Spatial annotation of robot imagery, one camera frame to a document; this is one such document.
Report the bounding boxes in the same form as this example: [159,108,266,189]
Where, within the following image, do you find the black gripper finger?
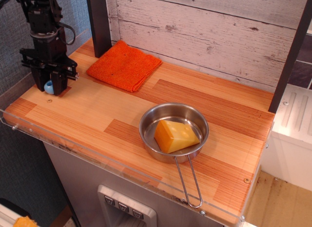
[31,66,51,91]
[51,71,68,96]

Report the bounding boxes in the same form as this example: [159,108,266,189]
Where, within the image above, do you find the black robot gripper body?
[19,26,79,80]

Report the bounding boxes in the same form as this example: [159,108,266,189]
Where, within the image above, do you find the blue handled grey spoon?
[44,80,54,95]

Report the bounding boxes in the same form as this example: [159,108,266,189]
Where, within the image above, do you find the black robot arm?
[0,0,79,96]

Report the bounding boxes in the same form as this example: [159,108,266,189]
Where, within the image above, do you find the orange folded cloth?
[87,41,162,92]

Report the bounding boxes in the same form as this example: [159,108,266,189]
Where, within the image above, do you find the clear acrylic table guard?
[2,41,274,227]

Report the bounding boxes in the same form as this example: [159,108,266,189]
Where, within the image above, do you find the yellow toy cheese wedge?
[154,120,200,154]

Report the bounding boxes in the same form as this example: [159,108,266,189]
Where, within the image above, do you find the silver toy dispenser panel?
[97,185,157,227]

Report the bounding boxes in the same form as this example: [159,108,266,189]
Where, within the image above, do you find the yellow object bottom left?
[13,216,38,227]

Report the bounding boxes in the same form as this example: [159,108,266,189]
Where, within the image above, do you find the white toy cabinet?
[261,84,312,190]

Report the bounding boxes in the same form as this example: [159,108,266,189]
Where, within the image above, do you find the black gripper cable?
[58,22,76,45]

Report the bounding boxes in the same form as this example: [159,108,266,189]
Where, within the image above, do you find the steel pan with wire handle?
[138,103,209,208]

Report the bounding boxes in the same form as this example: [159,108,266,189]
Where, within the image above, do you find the dark vertical post right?
[268,0,312,113]

